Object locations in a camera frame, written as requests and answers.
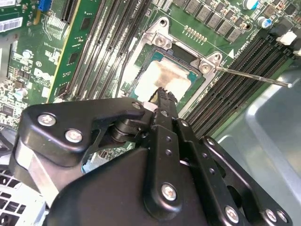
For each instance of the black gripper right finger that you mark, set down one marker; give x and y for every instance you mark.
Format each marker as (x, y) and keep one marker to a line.
(211, 179)

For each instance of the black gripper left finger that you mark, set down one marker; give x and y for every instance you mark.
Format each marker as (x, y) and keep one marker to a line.
(70, 113)

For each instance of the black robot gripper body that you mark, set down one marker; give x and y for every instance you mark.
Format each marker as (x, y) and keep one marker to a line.
(105, 195)

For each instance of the silver square CPU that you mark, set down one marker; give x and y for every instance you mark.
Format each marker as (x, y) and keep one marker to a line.
(150, 77)

